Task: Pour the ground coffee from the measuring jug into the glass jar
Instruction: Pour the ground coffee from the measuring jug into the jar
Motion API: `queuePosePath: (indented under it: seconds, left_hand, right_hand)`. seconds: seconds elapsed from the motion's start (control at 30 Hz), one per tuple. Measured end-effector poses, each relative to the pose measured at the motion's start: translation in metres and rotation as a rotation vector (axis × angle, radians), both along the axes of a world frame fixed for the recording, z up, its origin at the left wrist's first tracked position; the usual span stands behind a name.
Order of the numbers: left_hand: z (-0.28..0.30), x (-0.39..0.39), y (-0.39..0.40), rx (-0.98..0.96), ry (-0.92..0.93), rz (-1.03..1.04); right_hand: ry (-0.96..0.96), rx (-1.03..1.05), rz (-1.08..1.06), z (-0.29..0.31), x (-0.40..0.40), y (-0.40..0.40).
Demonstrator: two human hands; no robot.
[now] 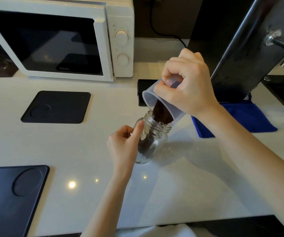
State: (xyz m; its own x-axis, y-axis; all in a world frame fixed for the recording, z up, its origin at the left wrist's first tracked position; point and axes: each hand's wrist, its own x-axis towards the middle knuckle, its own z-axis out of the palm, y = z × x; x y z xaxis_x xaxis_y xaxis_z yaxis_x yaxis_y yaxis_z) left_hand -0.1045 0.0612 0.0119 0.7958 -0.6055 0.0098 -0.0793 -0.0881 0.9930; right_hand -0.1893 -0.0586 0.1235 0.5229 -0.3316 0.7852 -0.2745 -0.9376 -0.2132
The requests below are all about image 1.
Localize person's right hand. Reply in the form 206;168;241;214
154;48;220;119

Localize person's left hand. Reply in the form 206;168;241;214
106;120;145;175

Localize clear glass jar with handle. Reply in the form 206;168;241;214
132;111;173;165

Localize dark brown coffee grounds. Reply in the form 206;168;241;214
137;100;175;156

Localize translucent plastic measuring cup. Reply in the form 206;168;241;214
142;74;187;126

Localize person's right forearm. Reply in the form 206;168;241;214
201;103;284;236

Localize person's left forearm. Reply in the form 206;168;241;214
80;170;135;237

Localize small black scale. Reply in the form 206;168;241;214
137;79;157;107

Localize person's white clothing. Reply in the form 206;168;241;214
115;223;197;237

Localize black glossy appliance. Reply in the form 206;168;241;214
187;0;284;103

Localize blue cloth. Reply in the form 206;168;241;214
191;93;278;139

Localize white microwave knob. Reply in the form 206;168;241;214
117;53;130;67
115;30;130;45

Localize small black square mat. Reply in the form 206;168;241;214
20;91;91;124

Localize silver metal knob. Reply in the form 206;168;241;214
264;29;284;68

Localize white microwave oven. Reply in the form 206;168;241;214
0;0;135;82

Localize black power cable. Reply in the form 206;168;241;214
149;0;188;48

